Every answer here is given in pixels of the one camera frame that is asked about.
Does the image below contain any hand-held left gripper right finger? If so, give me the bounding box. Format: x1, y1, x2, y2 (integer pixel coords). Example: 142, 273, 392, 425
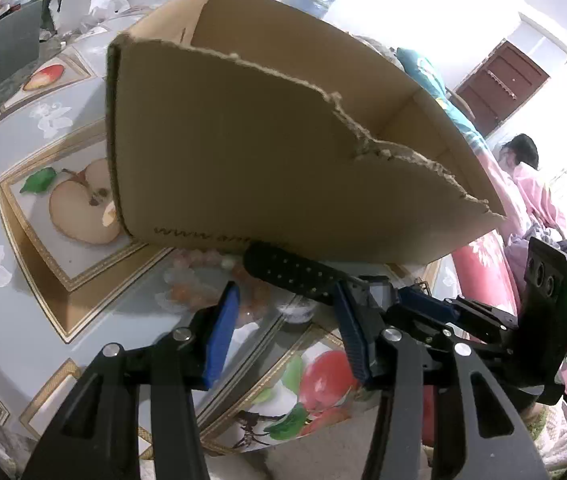
332, 280, 550, 480

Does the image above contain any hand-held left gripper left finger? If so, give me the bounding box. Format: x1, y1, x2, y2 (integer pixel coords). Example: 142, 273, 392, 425
22, 281, 242, 480

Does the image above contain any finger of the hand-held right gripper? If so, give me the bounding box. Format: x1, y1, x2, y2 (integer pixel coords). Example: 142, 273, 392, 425
396, 285, 519, 361
242, 241, 395, 312

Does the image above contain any pink bead bracelet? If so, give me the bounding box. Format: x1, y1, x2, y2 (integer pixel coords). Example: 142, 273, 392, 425
163, 249, 274, 327

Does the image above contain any torn cardboard box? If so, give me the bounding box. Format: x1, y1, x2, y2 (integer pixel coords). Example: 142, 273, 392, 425
106, 0, 508, 266

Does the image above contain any teal patterned pillow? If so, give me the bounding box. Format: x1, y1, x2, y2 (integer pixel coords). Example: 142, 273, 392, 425
396, 47, 489, 151

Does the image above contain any brown wooden door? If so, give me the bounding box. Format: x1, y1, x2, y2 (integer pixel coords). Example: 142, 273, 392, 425
456, 41, 550, 136

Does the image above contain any blue water bottle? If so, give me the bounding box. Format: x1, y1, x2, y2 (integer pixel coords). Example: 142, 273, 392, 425
282, 0, 339, 23

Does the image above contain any white plastic bag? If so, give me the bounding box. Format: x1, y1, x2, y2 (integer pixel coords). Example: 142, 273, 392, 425
90, 0, 131, 21

